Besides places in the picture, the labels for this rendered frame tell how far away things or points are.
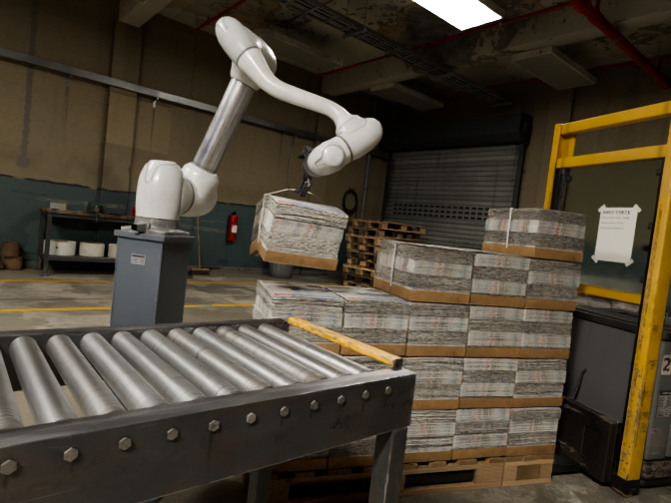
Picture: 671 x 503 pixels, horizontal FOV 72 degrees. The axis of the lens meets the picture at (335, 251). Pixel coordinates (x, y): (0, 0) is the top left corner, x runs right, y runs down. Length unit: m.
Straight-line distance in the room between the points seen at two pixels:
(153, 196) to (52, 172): 6.32
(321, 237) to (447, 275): 0.58
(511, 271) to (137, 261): 1.54
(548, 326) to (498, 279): 0.37
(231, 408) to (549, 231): 1.82
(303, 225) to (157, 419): 1.12
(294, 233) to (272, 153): 7.74
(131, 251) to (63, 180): 6.31
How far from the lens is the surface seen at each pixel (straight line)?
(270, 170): 9.38
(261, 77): 1.74
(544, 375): 2.43
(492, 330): 2.19
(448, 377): 2.11
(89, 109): 8.25
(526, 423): 2.46
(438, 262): 1.98
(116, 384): 0.93
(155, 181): 1.79
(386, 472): 1.12
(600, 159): 2.85
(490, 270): 2.13
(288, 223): 1.70
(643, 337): 2.57
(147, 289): 1.79
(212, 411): 0.78
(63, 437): 0.71
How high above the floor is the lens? 1.10
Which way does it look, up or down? 3 degrees down
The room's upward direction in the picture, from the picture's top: 7 degrees clockwise
